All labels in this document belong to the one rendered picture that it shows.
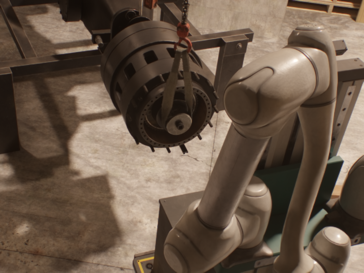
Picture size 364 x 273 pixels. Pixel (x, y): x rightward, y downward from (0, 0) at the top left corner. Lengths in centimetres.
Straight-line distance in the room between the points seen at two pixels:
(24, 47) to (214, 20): 225
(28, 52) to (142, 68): 116
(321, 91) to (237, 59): 304
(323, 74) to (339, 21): 499
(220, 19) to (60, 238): 296
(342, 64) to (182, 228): 71
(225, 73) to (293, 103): 315
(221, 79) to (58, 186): 148
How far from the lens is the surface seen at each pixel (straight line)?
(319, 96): 140
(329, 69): 139
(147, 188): 385
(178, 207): 258
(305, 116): 143
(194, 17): 571
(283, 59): 128
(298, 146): 204
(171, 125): 300
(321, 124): 144
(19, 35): 418
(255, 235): 183
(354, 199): 205
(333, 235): 162
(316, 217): 214
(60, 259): 346
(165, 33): 324
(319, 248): 161
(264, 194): 177
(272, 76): 123
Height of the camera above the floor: 269
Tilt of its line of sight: 39 degrees down
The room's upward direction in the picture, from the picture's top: 7 degrees clockwise
